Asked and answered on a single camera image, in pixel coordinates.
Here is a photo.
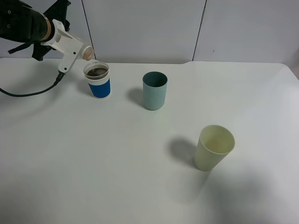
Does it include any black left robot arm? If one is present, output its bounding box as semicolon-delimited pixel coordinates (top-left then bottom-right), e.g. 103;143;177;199
0;0;71;61

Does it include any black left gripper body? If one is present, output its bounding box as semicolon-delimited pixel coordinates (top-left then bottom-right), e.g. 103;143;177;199
31;0;71;62

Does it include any teal plastic cup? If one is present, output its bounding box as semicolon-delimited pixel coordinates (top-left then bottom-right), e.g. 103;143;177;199
142;71;168;111

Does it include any pale yellow plastic cup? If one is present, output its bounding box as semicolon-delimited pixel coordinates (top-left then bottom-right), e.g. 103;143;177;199
194;125;235;172

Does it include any blue sleeved paper cup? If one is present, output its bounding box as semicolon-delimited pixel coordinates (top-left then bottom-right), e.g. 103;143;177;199
83;61;111;99

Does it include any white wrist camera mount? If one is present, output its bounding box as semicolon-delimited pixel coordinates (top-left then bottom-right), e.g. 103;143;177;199
41;19;85;74

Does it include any drink bottle with pink label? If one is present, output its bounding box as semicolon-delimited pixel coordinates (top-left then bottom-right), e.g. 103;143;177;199
82;46;94;61

